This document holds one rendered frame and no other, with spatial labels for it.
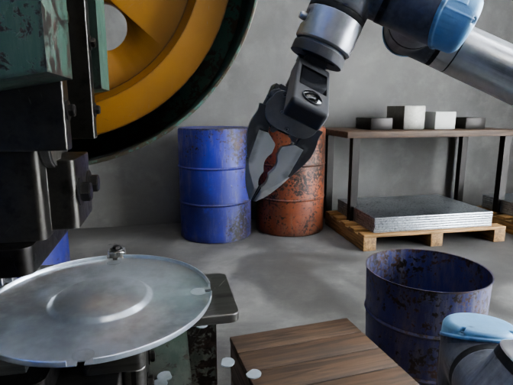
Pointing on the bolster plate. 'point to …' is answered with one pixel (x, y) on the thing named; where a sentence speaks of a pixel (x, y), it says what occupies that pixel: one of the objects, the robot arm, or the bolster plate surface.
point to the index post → (116, 251)
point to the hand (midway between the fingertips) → (256, 192)
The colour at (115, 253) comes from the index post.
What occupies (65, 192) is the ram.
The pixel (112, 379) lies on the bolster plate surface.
